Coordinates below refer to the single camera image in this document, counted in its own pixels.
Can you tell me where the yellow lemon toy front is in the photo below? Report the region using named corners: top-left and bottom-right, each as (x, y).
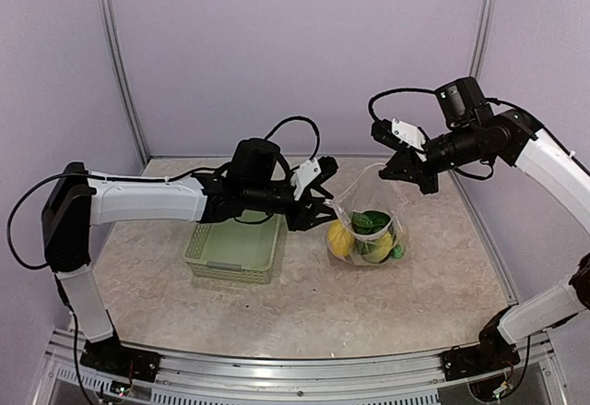
top-left (363, 233), bottom-right (394, 264)

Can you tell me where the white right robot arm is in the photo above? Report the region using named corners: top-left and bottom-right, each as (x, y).
top-left (372, 76), bottom-right (589, 354)

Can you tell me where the black right camera cable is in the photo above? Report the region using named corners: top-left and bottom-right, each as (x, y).
top-left (367, 87), bottom-right (439, 123)

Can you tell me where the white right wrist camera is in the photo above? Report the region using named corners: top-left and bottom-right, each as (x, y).
top-left (371, 119), bottom-right (427, 154)

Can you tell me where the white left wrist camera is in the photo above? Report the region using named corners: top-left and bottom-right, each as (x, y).
top-left (290, 156), bottom-right (338, 201)

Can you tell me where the front aluminium rail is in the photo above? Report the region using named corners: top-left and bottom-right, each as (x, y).
top-left (31, 326), bottom-right (566, 405)

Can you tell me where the beige perforated plastic basket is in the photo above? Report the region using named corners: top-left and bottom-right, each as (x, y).
top-left (183, 211), bottom-right (282, 284)

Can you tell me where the yellow lemon toy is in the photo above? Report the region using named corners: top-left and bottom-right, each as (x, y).
top-left (326, 220), bottom-right (355, 258)
top-left (363, 233), bottom-right (394, 264)

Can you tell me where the right aluminium frame post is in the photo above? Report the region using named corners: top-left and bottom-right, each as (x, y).
top-left (468, 0), bottom-right (496, 79)

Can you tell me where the green cucumber toy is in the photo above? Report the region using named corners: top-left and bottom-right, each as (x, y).
top-left (388, 244), bottom-right (406, 259)

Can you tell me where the clear zip top bag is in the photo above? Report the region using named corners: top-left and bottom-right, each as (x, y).
top-left (325, 162), bottom-right (409, 267)

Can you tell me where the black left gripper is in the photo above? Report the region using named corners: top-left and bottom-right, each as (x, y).
top-left (244, 181), bottom-right (341, 232)

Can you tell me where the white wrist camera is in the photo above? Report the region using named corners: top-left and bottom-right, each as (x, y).
top-left (290, 156), bottom-right (338, 201)
top-left (371, 119), bottom-right (427, 154)

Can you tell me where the yellow lemon toy back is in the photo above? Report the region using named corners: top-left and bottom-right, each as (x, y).
top-left (326, 220), bottom-right (355, 258)

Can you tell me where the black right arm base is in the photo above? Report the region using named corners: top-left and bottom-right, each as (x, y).
top-left (441, 322), bottom-right (521, 381)

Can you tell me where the aluminium frame post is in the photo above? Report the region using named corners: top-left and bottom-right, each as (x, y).
top-left (468, 0), bottom-right (496, 79)
top-left (98, 0), bottom-right (151, 166)

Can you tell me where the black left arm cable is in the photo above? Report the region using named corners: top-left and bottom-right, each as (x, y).
top-left (6, 172), bottom-right (93, 271)

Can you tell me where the left aluminium frame post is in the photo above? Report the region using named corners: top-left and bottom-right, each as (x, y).
top-left (98, 0), bottom-right (151, 166)

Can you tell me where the green bok choy toy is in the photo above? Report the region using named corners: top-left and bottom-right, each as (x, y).
top-left (351, 210), bottom-right (394, 261)

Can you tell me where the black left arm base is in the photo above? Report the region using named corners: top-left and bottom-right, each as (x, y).
top-left (80, 333), bottom-right (161, 383)

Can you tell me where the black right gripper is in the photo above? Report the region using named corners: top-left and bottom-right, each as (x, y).
top-left (380, 121), bottom-right (486, 194)

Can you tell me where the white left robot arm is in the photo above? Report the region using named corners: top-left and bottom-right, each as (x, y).
top-left (41, 138), bottom-right (337, 373)

